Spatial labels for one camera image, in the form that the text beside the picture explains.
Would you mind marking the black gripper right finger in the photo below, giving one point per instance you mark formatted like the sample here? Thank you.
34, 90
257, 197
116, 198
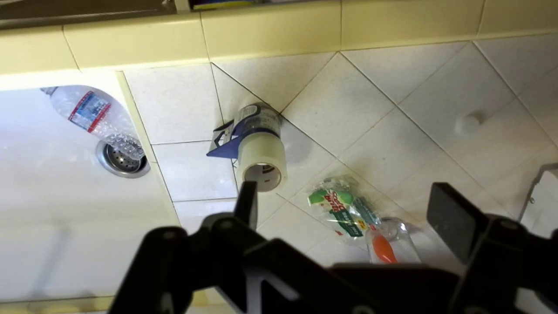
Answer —
459, 223

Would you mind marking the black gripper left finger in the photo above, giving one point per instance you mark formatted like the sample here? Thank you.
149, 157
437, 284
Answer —
247, 202

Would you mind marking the white masking tape roll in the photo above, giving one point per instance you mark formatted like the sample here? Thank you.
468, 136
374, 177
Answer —
262, 153

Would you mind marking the orange plastic spoon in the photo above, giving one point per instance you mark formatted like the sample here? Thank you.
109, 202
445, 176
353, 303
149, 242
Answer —
384, 249

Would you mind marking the green candy plastic bag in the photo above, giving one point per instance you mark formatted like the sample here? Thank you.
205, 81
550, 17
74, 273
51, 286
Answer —
337, 205

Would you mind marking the metal sink drain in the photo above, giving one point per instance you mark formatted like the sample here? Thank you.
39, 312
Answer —
123, 160

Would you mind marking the clear plastic water bottle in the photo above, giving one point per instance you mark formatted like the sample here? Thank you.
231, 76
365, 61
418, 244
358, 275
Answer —
88, 109

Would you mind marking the white sink basin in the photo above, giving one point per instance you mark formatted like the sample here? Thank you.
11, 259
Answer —
58, 232

